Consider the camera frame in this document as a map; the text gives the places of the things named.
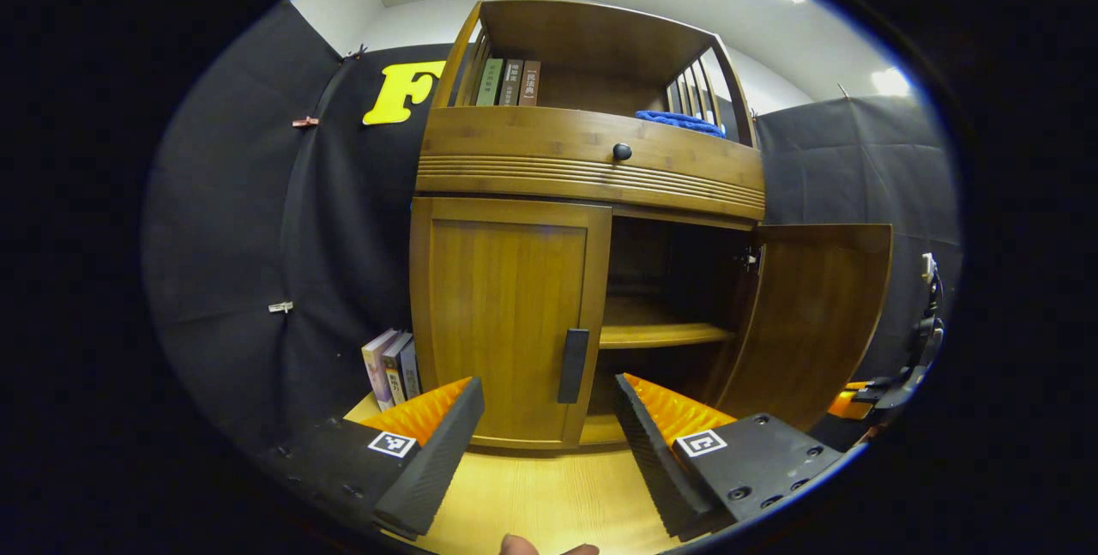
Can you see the black round drawer knob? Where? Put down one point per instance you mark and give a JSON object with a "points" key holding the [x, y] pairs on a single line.
{"points": [[622, 152]]}

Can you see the wooden cabinet drawer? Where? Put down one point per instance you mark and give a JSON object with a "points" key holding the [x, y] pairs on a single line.
{"points": [[549, 143]]}

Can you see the small ceiling light panel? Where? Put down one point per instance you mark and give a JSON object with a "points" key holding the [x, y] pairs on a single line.
{"points": [[890, 81]]}

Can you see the grey blue book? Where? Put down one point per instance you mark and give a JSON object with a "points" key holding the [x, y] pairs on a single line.
{"points": [[411, 371]]}

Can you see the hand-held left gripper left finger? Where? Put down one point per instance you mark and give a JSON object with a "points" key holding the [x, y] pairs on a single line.
{"points": [[442, 461]]}

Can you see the green book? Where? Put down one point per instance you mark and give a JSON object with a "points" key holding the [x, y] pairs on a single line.
{"points": [[490, 81]]}

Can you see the wooden double-door shoe cabinet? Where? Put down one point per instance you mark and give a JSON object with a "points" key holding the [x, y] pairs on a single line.
{"points": [[583, 40]]}

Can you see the black backdrop cloth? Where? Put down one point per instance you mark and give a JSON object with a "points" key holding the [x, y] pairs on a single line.
{"points": [[240, 238]]}

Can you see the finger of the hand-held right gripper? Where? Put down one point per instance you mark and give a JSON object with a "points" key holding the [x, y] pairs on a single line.
{"points": [[845, 405]]}

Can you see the wooden inner shelf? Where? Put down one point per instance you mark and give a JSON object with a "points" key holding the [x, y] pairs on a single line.
{"points": [[652, 332]]}

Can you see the wooden shoe cabinet door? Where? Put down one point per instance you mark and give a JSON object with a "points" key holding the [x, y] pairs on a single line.
{"points": [[506, 315], [815, 315]]}

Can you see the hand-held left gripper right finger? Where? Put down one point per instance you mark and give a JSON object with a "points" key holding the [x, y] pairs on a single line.
{"points": [[656, 461]]}

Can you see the metal door hinge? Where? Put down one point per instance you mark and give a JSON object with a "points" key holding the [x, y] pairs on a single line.
{"points": [[754, 259]]}

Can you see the red clip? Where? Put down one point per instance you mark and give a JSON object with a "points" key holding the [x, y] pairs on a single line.
{"points": [[304, 121]]}

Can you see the blue folded towel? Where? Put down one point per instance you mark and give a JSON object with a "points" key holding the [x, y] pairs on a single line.
{"points": [[682, 122]]}

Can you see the reddish brown book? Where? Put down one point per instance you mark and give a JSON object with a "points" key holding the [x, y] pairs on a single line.
{"points": [[530, 83]]}

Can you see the dark brown book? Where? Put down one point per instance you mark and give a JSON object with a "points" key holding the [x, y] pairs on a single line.
{"points": [[511, 83]]}

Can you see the white clip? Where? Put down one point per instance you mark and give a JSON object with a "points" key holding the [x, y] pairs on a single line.
{"points": [[280, 307]]}

